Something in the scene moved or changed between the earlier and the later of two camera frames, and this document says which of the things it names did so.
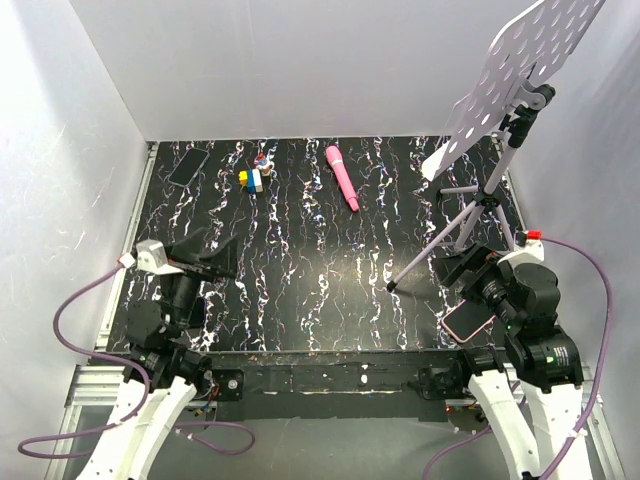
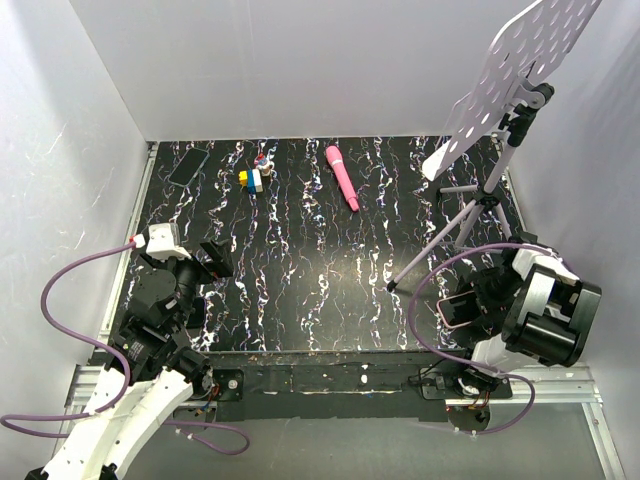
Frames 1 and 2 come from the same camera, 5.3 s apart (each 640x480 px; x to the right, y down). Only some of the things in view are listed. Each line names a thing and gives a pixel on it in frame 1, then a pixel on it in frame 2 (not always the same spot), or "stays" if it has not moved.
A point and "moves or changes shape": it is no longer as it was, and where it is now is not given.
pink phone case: (473, 334) moves or changes shape
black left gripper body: (180, 290) stays
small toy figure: (262, 163) stays
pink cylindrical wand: (335, 158) stays
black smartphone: (467, 317) moves or changes shape
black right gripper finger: (448, 268) -> (468, 312)
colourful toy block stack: (252, 179) stays
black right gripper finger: (474, 257) -> (466, 274)
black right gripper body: (489, 286) stays
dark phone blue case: (188, 167) stays
